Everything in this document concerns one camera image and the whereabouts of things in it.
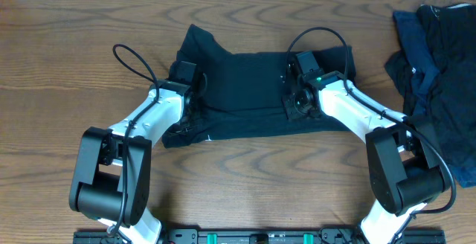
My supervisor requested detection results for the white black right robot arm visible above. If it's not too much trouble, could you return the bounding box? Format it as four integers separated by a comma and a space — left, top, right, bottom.
283, 70, 456, 243

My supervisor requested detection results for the navy blue garment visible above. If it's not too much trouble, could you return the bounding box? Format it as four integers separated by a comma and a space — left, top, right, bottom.
386, 11, 440, 115

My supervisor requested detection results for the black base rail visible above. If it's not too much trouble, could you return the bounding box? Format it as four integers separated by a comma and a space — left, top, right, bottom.
72, 228, 447, 244

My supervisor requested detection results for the black garment pile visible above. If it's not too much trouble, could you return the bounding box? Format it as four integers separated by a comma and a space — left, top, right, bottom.
385, 2, 476, 189

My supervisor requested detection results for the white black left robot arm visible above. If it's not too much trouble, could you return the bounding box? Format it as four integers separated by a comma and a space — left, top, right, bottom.
68, 80, 196, 243

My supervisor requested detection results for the black nike t-shirt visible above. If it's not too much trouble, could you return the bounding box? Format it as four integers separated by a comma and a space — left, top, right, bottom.
161, 25, 346, 148

